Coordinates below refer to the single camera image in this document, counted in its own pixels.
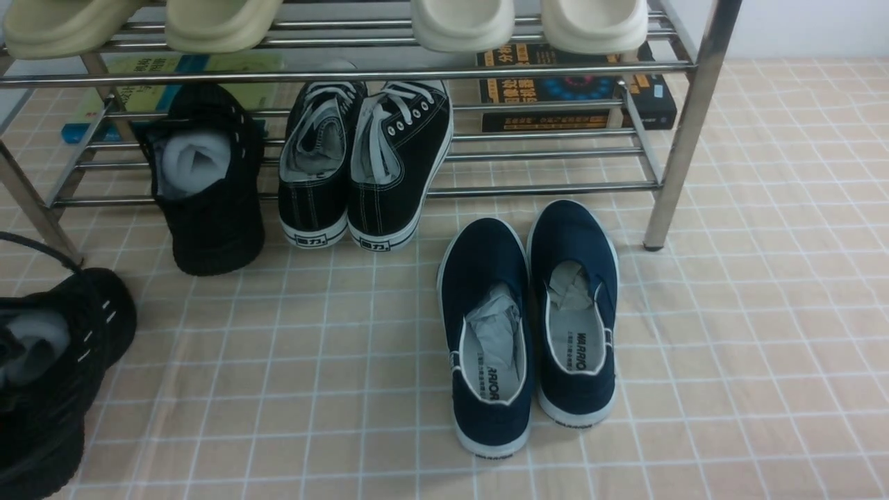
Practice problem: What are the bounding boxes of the black knit sneaker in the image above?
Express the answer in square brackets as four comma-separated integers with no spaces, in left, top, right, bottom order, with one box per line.
[138,83,265,276]
[2,268,137,499]

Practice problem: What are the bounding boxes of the metal shoe rack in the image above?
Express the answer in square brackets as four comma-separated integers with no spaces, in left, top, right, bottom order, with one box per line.
[2,1,742,276]

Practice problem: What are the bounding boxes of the left navy slip-on shoe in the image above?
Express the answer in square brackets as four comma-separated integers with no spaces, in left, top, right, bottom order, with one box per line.
[436,217,535,460]

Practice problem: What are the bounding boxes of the navy slip-on shoe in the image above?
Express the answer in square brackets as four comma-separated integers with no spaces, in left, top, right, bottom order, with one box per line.
[436,217,535,460]
[526,199,620,429]

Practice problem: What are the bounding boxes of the right black canvas sneaker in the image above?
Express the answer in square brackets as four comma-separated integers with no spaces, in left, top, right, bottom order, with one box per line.
[347,80,454,253]

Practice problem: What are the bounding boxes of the black canvas sneaker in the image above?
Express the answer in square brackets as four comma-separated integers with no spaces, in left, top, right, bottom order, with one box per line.
[277,81,368,249]
[347,80,454,253]

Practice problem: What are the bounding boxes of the right navy slip-on shoe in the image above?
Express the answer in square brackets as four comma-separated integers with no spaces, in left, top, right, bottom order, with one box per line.
[526,199,620,429]

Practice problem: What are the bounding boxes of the left black canvas sneaker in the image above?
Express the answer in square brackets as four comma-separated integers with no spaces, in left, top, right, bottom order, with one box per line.
[277,81,368,249]

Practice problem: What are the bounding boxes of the black book with yellow text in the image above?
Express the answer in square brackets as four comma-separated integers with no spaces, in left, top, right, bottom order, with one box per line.
[476,42,679,133]

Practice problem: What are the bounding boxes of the cream slipper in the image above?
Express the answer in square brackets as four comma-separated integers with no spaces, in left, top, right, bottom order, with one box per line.
[540,1,649,55]
[410,1,515,53]

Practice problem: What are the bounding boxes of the cream slipper far right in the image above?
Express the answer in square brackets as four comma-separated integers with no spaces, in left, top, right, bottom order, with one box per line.
[540,1,649,55]

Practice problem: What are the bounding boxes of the beige slipper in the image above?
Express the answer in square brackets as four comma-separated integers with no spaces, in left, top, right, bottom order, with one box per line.
[2,1,146,60]
[165,0,283,54]

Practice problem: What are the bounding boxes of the green and blue book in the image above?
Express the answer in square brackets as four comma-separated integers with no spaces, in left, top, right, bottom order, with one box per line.
[60,51,285,144]

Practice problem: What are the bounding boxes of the beige slipper far left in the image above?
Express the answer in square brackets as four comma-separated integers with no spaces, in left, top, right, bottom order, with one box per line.
[2,1,146,60]

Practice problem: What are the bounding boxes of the black cable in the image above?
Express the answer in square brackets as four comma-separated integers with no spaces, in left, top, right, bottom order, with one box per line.
[0,231,83,273]

